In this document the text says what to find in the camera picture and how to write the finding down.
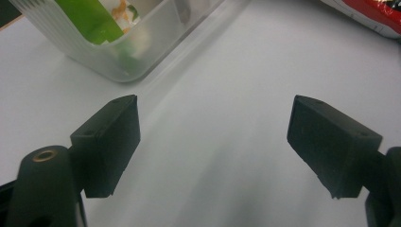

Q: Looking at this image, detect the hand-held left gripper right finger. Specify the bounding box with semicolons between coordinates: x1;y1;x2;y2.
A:
286;95;384;201

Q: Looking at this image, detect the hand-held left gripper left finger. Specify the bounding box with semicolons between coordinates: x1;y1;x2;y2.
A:
69;94;142;200

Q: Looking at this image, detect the clear plastic container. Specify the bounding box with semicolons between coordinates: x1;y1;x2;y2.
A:
9;0;229;84

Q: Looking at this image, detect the green and white food packet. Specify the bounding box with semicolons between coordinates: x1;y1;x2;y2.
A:
54;0;150;72

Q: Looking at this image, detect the white paper sheet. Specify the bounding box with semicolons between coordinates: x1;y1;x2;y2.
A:
0;0;401;227

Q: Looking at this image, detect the red and black food packet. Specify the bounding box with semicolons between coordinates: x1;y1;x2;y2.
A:
321;0;401;40

